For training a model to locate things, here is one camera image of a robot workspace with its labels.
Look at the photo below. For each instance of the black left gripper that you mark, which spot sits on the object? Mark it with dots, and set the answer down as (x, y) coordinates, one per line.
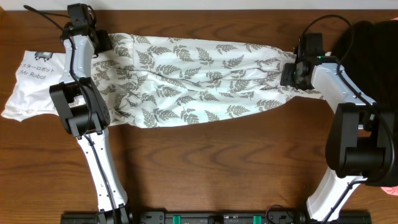
(103, 41)

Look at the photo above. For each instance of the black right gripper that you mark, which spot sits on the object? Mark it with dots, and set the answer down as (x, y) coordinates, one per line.
(286, 74)

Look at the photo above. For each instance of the white fern print dress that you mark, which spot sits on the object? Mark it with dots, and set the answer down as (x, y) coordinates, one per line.
(151, 82)

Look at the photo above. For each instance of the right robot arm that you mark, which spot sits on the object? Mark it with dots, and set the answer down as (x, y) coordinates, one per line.
(331, 80)

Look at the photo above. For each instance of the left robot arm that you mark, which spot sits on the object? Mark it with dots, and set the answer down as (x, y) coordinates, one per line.
(85, 116)

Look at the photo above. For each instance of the black garment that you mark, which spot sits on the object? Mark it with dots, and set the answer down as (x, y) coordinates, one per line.
(376, 68)

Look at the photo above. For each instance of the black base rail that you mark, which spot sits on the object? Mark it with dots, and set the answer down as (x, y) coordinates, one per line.
(273, 216)

